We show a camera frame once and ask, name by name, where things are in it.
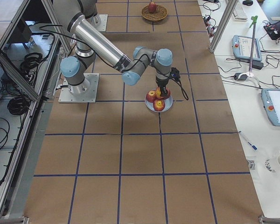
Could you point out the red apple plate right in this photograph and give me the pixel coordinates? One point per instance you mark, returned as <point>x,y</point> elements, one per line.
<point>168,94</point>

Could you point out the white blue pen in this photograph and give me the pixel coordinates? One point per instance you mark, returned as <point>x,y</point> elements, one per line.
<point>248,141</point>

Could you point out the far teach pendant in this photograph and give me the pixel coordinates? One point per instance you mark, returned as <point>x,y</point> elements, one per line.
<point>241,47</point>

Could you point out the white plate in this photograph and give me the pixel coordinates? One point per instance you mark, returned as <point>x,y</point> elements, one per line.
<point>168,103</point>

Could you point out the red apple plate bottom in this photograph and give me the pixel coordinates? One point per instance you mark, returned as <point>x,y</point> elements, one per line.
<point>159,105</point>

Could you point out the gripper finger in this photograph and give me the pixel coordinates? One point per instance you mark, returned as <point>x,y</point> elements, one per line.
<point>164,92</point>

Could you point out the black computer mouse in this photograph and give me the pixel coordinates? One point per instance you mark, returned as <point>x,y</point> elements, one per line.
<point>247,2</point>

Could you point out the woven wicker basket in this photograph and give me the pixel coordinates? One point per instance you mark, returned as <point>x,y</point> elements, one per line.
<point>157,16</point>

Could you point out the red apple plate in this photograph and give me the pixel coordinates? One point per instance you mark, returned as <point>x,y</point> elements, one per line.
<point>168,94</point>
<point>159,105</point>
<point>151,96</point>

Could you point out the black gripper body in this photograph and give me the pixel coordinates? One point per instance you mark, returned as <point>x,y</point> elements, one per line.
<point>161,83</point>

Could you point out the dark red apple in basket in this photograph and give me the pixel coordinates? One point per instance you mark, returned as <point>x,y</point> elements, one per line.
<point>152,7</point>

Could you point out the red yellow apple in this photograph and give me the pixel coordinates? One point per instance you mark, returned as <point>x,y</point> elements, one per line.
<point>158,93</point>

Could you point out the red apple plate top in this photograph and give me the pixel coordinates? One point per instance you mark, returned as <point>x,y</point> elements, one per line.
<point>151,96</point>

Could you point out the green tipped grabber stick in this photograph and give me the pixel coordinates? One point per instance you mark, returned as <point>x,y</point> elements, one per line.
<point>253,25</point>

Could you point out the teach pendant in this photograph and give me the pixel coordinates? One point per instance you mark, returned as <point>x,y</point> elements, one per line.
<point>241,47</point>
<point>271,102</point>

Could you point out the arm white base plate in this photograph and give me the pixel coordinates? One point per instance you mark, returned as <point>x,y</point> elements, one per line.
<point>86,92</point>
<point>102,21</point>

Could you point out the near teach pendant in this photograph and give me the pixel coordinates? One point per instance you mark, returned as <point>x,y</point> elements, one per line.
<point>271,102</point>

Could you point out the patterned tape roll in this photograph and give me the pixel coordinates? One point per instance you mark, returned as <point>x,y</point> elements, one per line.
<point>270,165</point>

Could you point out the aluminium frame post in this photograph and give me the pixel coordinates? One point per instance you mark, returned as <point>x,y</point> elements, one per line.
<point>222,25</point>

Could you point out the white keyboard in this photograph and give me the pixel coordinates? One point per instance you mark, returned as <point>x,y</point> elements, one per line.
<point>239,13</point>

